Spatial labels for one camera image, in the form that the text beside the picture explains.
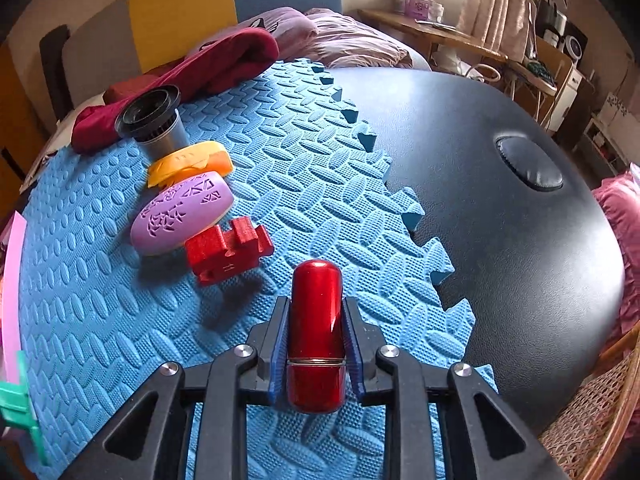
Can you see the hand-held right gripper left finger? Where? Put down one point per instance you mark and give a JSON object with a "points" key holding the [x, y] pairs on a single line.
{"points": [[277, 360]]}

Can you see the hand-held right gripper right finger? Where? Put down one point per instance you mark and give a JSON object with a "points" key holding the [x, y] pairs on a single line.
{"points": [[356, 360]]}

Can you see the glossy red capsule case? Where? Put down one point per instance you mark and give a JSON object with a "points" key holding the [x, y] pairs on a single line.
{"points": [[316, 320]]}

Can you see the red notched block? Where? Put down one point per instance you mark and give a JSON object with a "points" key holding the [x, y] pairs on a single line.
{"points": [[225, 250]]}

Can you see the purple perforated oval case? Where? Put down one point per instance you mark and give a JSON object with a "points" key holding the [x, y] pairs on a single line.
{"points": [[180, 212]]}

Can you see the white box with pink rim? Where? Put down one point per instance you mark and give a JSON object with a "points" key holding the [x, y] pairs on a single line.
{"points": [[12, 280]]}

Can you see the blue foam puzzle mat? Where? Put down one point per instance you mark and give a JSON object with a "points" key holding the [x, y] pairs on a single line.
{"points": [[310, 170]]}

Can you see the orange yellow oval case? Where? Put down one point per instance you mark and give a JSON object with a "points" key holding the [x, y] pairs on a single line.
{"points": [[190, 157]]}

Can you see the rattan chair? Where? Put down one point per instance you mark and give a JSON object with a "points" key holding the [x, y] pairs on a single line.
{"points": [[595, 410]]}

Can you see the green plastic toy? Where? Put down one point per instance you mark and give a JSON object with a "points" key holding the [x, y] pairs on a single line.
{"points": [[20, 400]]}

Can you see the black funnel cup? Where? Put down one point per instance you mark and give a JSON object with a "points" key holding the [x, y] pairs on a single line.
{"points": [[150, 110]]}

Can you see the pink pillow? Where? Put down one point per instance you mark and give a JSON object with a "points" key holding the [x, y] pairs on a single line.
{"points": [[617, 230], [350, 40]]}

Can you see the dark red cloth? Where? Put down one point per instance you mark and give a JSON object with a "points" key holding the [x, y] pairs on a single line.
{"points": [[220, 60]]}

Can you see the purple cat print pillow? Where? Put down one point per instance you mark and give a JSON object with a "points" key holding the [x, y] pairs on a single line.
{"points": [[290, 27]]}

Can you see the wooden desk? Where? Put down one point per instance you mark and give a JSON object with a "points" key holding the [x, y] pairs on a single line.
{"points": [[440, 35]]}

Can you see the wooden chair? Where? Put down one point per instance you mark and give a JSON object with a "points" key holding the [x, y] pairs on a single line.
{"points": [[560, 75]]}

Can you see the white shelf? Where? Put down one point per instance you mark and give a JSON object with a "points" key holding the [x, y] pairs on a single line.
{"points": [[610, 110]]}

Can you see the purple storage box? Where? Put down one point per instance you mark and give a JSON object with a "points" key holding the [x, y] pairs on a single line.
{"points": [[417, 6]]}

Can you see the grey yellow blue headboard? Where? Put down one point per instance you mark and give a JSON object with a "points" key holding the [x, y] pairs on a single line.
{"points": [[180, 10]]}

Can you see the wooden wardrobe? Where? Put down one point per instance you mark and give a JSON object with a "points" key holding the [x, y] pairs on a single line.
{"points": [[12, 110]]}

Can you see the white fan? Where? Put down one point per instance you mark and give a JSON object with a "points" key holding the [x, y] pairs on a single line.
{"points": [[575, 50]]}

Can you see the pink curtain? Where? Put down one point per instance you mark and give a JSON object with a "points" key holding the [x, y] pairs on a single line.
{"points": [[492, 0]]}

